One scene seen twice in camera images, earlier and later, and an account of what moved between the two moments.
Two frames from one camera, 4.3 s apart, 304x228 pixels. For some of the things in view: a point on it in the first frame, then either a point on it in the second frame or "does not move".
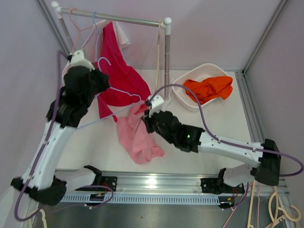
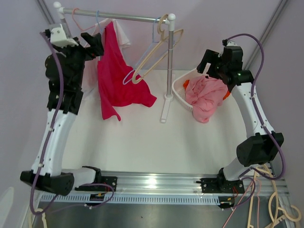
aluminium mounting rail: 177,183 does not move
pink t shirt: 135,137 to 205,95
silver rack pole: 166,24 to 170,21
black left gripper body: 98,85 to 77,54
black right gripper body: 151,127 to 222,68
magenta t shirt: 129,84 does not move
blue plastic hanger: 137,98 to 153,42
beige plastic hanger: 157,70 to 169,37
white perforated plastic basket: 182,97 does not move
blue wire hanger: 93,13 to 98,23
